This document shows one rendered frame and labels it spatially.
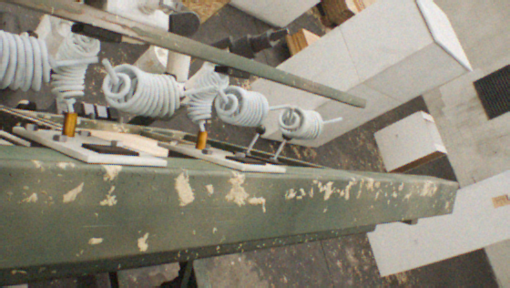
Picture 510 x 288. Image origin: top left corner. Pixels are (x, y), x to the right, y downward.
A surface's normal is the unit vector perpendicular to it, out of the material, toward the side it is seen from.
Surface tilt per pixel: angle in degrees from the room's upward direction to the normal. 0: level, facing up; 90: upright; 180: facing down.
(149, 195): 34
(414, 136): 90
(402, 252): 90
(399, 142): 90
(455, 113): 90
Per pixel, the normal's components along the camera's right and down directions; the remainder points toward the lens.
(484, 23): -0.65, -0.12
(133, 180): 0.75, 0.18
